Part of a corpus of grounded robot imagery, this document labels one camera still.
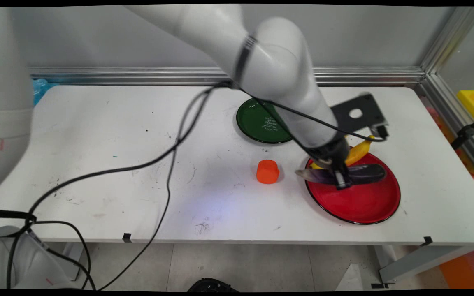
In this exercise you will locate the yellow toy banana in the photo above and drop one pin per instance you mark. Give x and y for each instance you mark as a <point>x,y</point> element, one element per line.
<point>358,152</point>

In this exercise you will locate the blue plastic sheet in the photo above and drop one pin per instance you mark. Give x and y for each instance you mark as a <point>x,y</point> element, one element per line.
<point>41,88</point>

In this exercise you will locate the grey straight table leg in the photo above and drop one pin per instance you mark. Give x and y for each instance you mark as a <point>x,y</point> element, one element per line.
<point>74,257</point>

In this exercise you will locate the aluminium frame side rail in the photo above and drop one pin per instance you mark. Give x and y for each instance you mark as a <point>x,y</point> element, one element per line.
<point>455,119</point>

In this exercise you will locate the purple toy eggplant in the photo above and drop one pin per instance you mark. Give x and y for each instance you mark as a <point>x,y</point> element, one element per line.
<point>366,172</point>

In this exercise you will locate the orange box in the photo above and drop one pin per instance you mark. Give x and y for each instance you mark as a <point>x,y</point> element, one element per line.
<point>465,269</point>

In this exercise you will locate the red plate with black rim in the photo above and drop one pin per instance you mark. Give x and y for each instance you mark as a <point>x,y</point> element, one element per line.
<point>356,205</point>

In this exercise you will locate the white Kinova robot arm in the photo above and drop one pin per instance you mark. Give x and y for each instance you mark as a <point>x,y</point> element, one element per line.
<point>278,61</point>

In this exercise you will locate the aluminium frame corner post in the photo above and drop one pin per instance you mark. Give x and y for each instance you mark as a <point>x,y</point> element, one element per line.
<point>447,41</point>

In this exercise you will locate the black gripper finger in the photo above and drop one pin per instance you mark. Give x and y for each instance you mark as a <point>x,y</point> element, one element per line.
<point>341,176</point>

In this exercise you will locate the black tape marker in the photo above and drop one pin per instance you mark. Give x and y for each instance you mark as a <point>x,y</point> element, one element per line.
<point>427,241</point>
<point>127,237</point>

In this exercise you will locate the black round object on floor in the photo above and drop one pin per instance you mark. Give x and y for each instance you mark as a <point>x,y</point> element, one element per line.
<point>212,285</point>

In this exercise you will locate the horizontal aluminium frame rail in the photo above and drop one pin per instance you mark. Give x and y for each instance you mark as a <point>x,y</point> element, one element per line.
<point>364,77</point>

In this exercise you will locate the grey slanted table leg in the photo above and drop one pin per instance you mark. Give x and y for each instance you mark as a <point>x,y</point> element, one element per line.
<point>418,261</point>

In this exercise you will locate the green enamel plate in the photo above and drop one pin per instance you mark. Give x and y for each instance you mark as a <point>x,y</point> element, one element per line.
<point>261,123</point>

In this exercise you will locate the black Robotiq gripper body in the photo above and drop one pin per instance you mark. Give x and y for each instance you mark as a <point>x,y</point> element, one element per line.
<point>331,152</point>

